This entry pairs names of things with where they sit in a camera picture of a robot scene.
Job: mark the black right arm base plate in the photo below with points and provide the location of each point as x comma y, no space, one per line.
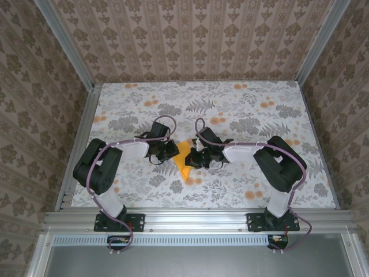
255,222

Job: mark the aluminium frame rail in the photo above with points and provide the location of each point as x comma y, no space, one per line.
196,220

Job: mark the aluminium side rail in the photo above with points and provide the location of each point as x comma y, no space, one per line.
86,115

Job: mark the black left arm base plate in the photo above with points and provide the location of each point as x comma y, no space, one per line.
138,222

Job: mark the aluminium corner post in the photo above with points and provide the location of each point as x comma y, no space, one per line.
318,43
68,43

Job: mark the black connector board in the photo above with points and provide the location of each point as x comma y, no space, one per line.
278,243
118,243

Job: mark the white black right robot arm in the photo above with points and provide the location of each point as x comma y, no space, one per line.
274,167

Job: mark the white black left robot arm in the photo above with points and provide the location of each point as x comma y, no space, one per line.
95,170

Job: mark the orange cloth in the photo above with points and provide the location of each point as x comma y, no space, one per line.
181,153

